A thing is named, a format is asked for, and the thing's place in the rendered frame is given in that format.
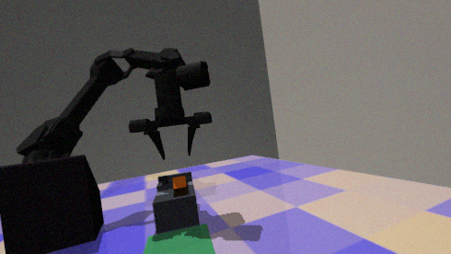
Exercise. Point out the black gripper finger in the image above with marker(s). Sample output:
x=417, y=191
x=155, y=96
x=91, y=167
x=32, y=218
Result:
x=191, y=132
x=155, y=137

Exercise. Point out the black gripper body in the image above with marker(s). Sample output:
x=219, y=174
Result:
x=169, y=108

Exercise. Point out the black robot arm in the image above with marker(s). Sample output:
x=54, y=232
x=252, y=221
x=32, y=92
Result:
x=57, y=137

